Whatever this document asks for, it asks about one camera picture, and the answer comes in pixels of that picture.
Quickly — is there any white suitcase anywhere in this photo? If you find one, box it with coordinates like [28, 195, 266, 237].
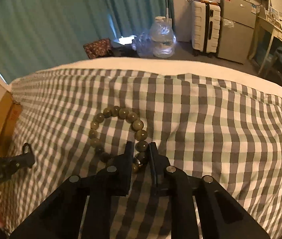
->
[191, 1, 221, 53]

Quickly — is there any green bead bracelet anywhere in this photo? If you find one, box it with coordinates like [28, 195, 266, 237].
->
[88, 105, 150, 173]

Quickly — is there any teal curtain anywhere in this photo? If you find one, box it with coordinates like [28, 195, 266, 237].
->
[0, 0, 166, 83]

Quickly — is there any patterned dark red bag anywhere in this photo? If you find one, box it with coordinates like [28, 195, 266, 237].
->
[83, 38, 114, 59]

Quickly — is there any checkered green grey cloth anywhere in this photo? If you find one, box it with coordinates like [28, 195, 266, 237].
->
[0, 69, 282, 238]

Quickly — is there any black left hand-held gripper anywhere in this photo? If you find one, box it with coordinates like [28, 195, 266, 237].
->
[0, 143, 35, 184]

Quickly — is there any pack of water bottles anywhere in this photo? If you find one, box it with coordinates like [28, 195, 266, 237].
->
[131, 30, 153, 58]

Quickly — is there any white dressing table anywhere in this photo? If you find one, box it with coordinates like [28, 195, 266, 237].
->
[249, 0, 282, 83]

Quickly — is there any white mattress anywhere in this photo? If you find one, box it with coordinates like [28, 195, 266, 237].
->
[8, 56, 282, 105]

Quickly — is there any large clear water bottle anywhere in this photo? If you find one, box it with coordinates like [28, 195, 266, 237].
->
[149, 16, 176, 59]

